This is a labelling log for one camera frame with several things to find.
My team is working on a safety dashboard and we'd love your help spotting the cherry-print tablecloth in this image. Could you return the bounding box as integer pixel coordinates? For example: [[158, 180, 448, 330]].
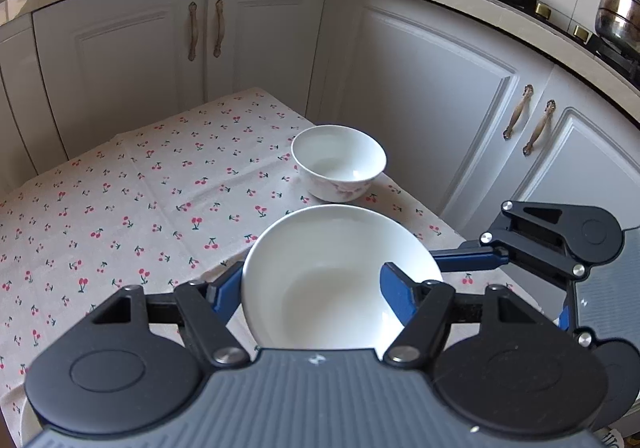
[[0, 87, 532, 448]]

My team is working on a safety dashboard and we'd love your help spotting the black gas stove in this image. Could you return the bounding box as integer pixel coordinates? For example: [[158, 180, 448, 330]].
[[450, 0, 640, 90]]

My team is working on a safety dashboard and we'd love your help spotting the white bowl with pink flowers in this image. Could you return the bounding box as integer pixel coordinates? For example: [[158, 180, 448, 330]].
[[291, 125, 388, 203]]

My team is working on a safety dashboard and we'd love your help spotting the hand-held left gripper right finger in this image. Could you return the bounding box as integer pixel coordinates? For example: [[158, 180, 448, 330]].
[[379, 262, 549, 365]]

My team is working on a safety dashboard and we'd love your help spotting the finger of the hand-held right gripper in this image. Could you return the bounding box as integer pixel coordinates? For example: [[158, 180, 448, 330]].
[[430, 201, 587, 280], [557, 303, 597, 349]]

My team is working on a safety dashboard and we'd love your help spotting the steel cooking pot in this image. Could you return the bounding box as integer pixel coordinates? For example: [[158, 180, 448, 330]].
[[588, 0, 640, 50]]

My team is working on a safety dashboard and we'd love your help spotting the white printed apron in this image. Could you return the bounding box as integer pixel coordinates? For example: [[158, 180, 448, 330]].
[[592, 423, 632, 448]]

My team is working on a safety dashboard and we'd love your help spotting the bronze cabinet handle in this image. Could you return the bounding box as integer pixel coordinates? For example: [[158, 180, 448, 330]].
[[187, 1, 199, 62], [523, 100, 557, 157], [503, 84, 535, 140], [213, 0, 225, 58]]

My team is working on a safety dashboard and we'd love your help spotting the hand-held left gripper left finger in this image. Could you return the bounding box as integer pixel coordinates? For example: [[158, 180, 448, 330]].
[[85, 261, 252, 369]]

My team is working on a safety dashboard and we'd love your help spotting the plain white bowl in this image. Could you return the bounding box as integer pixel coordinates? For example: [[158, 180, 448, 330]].
[[241, 207, 445, 362]]

